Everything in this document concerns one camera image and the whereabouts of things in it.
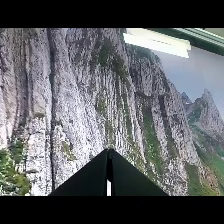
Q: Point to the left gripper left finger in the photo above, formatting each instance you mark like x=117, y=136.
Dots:
x=90, y=180

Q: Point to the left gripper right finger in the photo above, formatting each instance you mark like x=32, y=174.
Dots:
x=130, y=181

